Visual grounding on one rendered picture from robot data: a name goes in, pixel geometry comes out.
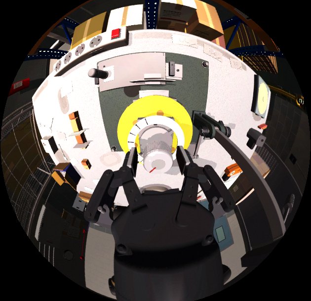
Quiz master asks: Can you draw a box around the orange and black device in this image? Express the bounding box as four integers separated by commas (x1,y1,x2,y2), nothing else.
222,163,244,182

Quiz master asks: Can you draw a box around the black carriage handle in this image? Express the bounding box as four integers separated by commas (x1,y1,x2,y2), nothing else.
87,68,110,79

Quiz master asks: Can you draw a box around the yellow cardboard box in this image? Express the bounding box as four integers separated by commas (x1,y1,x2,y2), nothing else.
71,12,108,50

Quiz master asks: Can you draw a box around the yellow dial disc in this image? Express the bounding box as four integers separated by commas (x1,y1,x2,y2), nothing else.
117,95,194,159

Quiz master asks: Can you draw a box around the white power strip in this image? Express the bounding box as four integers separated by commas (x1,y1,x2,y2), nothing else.
52,26,130,77

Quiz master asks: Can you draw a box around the black handheld scanner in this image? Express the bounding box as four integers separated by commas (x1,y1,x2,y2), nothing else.
246,128,267,150

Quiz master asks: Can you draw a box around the white paper label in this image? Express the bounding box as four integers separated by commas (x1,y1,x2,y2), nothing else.
229,57,246,70
59,85,74,99
203,43,224,61
172,34,198,48

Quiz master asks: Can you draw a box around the blue shelving rack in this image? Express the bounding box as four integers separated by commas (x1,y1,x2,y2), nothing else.
26,0,285,59

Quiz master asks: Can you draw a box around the white and black box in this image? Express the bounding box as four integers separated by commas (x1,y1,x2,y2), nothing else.
40,135,59,154

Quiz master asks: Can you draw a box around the dark grey lever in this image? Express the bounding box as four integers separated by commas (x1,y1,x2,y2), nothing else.
191,110,288,235

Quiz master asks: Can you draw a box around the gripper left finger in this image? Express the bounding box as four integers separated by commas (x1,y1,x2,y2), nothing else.
83,146,148,224

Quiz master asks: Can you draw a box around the white and tan cardboard box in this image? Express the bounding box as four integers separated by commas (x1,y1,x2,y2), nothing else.
107,4,145,30

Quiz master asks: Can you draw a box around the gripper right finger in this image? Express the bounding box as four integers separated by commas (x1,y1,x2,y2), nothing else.
175,145,236,214

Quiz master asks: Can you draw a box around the grey carriage clamp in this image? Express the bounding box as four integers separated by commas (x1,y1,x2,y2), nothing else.
165,61,184,77

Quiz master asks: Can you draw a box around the wire mesh cage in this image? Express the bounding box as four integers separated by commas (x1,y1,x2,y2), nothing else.
1,102,53,224

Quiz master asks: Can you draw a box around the large cardboard box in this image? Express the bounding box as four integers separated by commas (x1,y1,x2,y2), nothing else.
159,0,198,30
187,0,225,43

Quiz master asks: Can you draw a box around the red sign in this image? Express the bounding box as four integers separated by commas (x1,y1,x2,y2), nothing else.
10,78,31,96

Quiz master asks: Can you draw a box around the silver dial knob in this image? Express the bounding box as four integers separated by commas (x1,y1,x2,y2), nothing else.
138,125,176,173

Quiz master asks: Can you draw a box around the grey carriage plate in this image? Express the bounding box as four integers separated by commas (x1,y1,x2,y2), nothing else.
97,52,183,92

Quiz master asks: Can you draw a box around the grey box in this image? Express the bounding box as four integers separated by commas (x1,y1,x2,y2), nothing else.
72,191,93,211

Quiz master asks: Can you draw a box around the cardboard box with blue side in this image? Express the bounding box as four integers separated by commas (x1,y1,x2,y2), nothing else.
51,162,81,190

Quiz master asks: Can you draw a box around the orange and black tag rack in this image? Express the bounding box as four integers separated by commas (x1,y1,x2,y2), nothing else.
68,110,91,150

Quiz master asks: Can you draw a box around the grey tray with yellow disc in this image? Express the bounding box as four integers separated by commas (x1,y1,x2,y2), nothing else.
251,74,272,120

